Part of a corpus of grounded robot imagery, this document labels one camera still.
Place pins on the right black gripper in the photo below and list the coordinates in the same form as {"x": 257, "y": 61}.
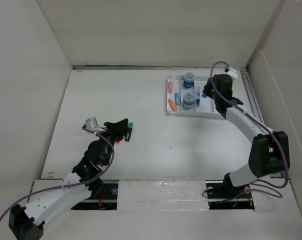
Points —
{"x": 206, "y": 88}

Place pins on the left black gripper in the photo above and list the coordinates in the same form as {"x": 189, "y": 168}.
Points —
{"x": 117, "y": 130}

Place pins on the green highlighter marker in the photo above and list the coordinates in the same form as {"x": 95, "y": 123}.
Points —
{"x": 130, "y": 127}

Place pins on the white blue glue pen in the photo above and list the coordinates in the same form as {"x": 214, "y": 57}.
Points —
{"x": 197, "y": 93}

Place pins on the blue putty jar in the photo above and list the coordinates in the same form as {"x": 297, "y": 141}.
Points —
{"x": 188, "y": 100}
{"x": 188, "y": 80}

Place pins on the white plastic organizer tray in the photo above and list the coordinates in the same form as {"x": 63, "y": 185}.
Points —
{"x": 207, "y": 106}

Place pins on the blue correction tape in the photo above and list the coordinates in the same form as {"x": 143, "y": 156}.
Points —
{"x": 177, "y": 99}

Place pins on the pink correction tape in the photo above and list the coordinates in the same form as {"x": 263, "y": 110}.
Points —
{"x": 169, "y": 87}

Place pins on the orange correction tape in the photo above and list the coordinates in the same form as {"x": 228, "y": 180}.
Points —
{"x": 172, "y": 105}

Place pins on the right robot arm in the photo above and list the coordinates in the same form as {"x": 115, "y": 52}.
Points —
{"x": 269, "y": 153}

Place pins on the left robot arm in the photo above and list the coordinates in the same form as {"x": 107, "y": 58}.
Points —
{"x": 28, "y": 222}

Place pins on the black marker pen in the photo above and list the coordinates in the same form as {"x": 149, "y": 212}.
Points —
{"x": 128, "y": 136}

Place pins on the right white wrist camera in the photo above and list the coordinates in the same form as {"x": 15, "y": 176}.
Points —
{"x": 232, "y": 72}

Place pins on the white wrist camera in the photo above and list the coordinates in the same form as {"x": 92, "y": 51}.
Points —
{"x": 91, "y": 125}
{"x": 232, "y": 72}

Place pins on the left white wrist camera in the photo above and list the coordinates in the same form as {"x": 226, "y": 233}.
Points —
{"x": 91, "y": 125}

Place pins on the aluminium rail right side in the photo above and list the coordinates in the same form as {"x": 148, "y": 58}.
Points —
{"x": 253, "y": 102}

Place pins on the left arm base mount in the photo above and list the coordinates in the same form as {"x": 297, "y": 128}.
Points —
{"x": 105, "y": 200}

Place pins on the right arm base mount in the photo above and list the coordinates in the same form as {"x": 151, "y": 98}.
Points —
{"x": 223, "y": 195}

